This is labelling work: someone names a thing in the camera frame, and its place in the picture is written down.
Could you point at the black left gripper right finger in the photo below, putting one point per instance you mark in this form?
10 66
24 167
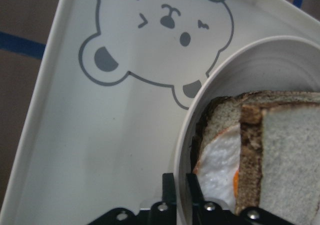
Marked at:
194 189

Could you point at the fried egg toy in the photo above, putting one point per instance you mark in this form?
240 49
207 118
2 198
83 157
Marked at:
217 165

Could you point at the bread slice on plate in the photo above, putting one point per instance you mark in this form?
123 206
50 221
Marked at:
225 111

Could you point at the cream bear tray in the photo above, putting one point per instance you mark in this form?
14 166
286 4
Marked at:
114 87

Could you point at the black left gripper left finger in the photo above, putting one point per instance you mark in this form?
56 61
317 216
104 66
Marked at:
168 189

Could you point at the beige round plate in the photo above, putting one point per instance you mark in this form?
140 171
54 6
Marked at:
277 63

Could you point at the bread slice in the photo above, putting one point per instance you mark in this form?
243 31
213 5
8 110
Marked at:
225 111
279 168

